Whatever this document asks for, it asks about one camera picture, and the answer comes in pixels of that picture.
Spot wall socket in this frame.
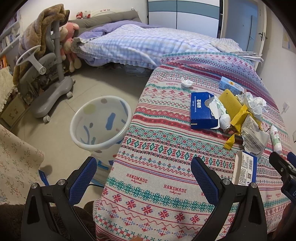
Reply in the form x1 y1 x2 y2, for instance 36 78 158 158
281 101 290 113

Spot blue checkered duvet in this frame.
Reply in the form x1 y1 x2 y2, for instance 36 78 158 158
71 20 242 69

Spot grey headboard cushion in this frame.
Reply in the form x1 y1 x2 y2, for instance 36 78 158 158
69 10 141 31

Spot white paper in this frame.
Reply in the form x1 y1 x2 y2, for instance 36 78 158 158
236 92 268 121

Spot pink plush toy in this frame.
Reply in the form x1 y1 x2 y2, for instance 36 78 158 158
60 22 82 73

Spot small white tissue ball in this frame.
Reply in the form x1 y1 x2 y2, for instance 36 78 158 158
181 77 193 88

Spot patterned knit bed cover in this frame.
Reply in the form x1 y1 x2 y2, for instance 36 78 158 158
93 53 292 240

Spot light blue milk carton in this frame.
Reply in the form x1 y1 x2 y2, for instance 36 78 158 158
219 76 245 95

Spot grey study chair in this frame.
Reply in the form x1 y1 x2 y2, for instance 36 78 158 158
16 21 75 123

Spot white teal wardrobe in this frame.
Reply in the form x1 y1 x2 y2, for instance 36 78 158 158
147 0 224 38

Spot folded striped sheets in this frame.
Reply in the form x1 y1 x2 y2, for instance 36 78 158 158
231 51 263 63

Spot brown blanket on chair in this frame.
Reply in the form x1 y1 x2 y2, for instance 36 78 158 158
13 4 70 86

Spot floral cloth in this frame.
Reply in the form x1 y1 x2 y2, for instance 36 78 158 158
0 126 44 204

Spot white door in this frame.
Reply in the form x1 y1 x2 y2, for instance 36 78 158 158
223 0 268 57

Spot white green wrapper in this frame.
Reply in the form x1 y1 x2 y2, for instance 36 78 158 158
205 95 231 132

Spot hello kitty plush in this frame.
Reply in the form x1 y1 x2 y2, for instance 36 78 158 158
76 10 91 19

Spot wall map poster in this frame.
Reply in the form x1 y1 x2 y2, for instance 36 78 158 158
282 29 296 54

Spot bookshelf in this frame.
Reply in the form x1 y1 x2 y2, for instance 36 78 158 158
1 11 21 70

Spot white patterned trash bin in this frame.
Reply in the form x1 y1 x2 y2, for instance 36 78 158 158
70 95 133 186

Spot white torn wrapper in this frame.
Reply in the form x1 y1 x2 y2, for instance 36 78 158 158
241 115 270 157

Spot white green plastic bottle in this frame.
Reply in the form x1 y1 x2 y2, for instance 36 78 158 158
269 125 282 154

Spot dark blue tissue box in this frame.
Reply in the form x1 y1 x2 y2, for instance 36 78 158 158
190 92 220 130

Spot white blue small carton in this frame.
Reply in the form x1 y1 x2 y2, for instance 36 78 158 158
232 150 257 186

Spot yellow snack bag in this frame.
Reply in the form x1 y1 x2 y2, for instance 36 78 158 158
224 104 262 150

